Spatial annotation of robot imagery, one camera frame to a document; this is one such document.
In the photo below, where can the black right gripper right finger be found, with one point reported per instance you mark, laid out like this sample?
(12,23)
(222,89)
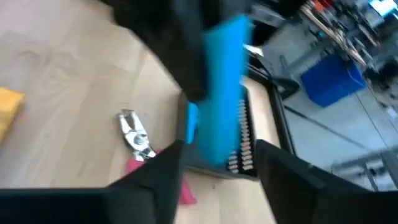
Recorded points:
(311,199)

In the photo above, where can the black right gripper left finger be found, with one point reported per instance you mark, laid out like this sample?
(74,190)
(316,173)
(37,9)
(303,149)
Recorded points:
(149,199)

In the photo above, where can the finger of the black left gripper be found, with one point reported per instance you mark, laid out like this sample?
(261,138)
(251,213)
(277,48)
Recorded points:
(265,28)
(174,46)

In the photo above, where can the blue rectangular eraser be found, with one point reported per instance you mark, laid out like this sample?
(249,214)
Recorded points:
(191,123)
(224,93)

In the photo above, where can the yellow green crayon box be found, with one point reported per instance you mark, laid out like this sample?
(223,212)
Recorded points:
(9,109)

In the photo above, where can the gray metal floor base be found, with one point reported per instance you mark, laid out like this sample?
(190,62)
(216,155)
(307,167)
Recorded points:
(357,162)

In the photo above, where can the tan wooden rod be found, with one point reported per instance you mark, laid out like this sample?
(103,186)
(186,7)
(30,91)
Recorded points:
(334,34)

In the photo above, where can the black slotted plastic basket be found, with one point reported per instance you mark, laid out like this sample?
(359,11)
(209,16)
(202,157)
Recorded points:
(214,171)

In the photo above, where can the blue plastic bin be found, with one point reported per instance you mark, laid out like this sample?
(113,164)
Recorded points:
(332,81)

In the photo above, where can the black metal table frame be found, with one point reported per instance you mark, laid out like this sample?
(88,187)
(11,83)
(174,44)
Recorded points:
(280,118)

